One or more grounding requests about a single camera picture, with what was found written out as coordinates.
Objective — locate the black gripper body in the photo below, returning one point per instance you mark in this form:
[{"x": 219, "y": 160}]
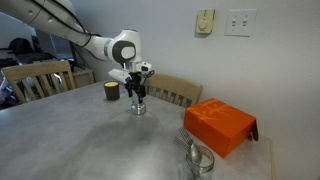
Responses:
[{"x": 137, "y": 80}]

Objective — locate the silver bottle lid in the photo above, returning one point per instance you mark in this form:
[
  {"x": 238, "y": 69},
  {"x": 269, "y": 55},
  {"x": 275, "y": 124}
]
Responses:
[{"x": 136, "y": 104}]

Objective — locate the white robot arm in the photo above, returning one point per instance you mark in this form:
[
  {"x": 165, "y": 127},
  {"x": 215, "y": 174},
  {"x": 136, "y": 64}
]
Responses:
[{"x": 60, "y": 23}]

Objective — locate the small silver metal cup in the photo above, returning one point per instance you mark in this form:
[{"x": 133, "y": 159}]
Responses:
[{"x": 138, "y": 110}]

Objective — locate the brown candle jar yellow wax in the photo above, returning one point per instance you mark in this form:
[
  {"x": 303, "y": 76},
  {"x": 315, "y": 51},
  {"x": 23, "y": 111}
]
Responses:
[{"x": 112, "y": 92}]

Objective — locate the light wooden slat chair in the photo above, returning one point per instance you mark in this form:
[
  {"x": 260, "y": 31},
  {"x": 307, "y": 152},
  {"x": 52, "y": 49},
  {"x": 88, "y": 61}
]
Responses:
[
  {"x": 176, "y": 86},
  {"x": 36, "y": 69}
]

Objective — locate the low wooden cabinet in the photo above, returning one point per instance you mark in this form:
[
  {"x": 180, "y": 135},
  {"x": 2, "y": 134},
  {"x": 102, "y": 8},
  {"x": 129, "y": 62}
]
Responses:
[{"x": 81, "y": 77}]

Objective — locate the silver fork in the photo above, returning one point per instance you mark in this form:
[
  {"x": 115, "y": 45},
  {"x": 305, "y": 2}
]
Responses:
[
  {"x": 185, "y": 134},
  {"x": 180, "y": 142}
]

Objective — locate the silver spoon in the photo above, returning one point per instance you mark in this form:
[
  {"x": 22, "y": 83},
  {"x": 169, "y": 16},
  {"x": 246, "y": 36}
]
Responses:
[{"x": 195, "y": 154}]

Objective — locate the black framed silver panel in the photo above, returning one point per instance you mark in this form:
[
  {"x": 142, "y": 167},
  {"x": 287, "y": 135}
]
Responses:
[{"x": 60, "y": 50}]

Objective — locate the orange cardboard box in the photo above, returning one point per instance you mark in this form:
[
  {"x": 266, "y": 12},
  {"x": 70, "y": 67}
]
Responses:
[{"x": 216, "y": 125}]

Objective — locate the clear glass jar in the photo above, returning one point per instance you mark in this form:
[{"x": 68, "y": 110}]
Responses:
[{"x": 204, "y": 170}]

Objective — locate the dark cluttered desk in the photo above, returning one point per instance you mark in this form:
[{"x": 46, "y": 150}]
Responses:
[{"x": 31, "y": 58}]

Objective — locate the black bag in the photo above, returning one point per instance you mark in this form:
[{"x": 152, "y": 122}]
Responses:
[{"x": 20, "y": 46}]

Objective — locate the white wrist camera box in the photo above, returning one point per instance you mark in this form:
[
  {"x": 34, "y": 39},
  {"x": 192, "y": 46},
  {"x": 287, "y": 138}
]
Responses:
[{"x": 118, "y": 76}]

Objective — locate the beige wall thermostat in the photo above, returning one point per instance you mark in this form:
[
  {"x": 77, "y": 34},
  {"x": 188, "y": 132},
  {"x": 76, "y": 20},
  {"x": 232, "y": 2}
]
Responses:
[{"x": 204, "y": 21}]

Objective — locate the white double light switch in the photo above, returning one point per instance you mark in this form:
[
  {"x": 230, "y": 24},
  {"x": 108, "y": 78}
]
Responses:
[{"x": 240, "y": 22}]

